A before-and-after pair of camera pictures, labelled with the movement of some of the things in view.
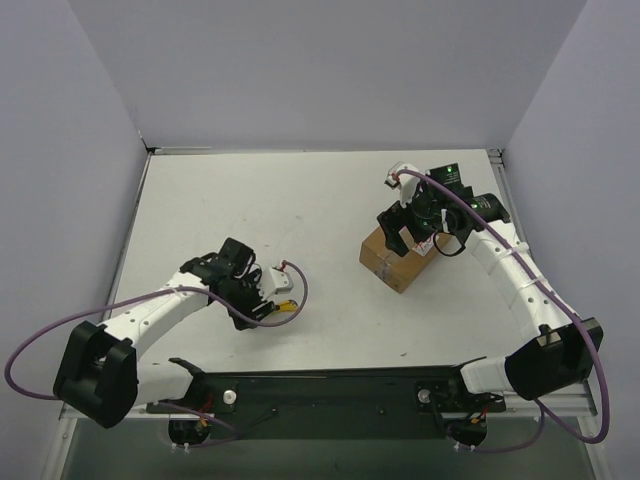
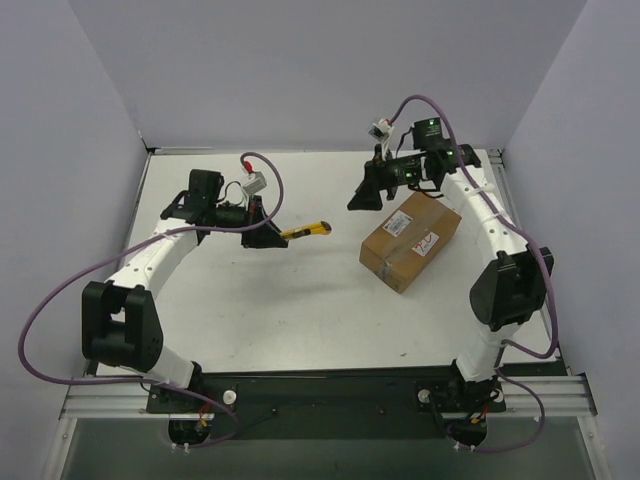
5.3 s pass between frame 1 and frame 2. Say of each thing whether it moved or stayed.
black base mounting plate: stayed
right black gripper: moved
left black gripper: moved
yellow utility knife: moved
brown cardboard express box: stayed
